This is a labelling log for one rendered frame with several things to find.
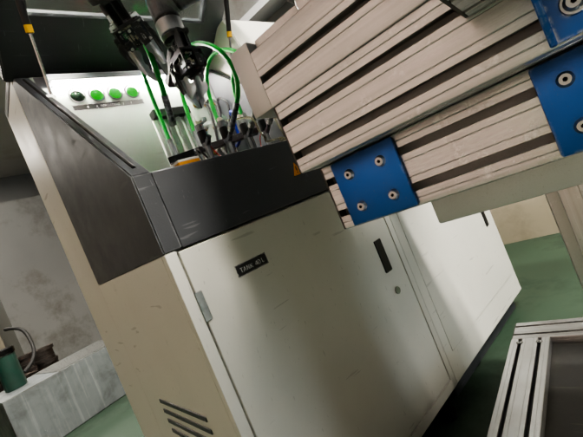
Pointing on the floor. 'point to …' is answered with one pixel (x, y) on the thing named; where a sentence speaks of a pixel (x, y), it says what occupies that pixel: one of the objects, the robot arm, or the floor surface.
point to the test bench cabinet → (203, 349)
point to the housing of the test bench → (80, 264)
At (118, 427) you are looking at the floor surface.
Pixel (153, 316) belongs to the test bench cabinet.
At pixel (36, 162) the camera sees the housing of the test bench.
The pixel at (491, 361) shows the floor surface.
